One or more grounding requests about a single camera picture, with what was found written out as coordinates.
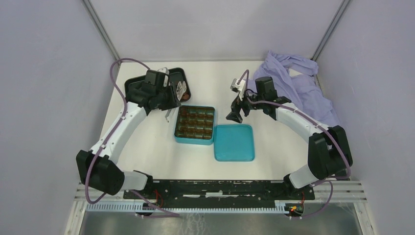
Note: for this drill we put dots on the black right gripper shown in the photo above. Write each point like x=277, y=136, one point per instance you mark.
x=235, y=115

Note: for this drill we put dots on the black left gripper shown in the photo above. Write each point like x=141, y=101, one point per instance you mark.
x=173, y=102

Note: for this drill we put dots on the steel tongs white handle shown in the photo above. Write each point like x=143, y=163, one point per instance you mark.
x=180, y=90

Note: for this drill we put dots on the teal chocolate box with dividers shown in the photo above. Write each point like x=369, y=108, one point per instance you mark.
x=195, y=125

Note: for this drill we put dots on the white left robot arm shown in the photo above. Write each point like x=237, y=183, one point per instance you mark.
x=97, y=167

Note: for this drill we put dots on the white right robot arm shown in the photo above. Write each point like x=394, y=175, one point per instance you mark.
x=328, y=154

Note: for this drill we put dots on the black chocolate tray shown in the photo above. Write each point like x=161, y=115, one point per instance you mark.
x=176, y=76

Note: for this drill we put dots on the teal box lid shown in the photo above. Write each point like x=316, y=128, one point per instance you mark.
x=234, y=143

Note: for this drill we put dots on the lavender crumpled cloth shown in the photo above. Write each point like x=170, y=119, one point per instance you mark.
x=294, y=78

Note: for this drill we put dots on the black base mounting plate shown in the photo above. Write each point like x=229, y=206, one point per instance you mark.
x=268, y=189

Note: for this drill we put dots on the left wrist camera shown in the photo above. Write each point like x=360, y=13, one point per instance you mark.
x=165, y=75

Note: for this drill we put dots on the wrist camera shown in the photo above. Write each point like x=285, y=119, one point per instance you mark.
x=239, y=86
x=165, y=75

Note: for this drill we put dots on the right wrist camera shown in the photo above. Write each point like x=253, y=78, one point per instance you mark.
x=239, y=86

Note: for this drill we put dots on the white cable duct rail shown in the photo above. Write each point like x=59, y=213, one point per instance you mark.
x=113, y=206

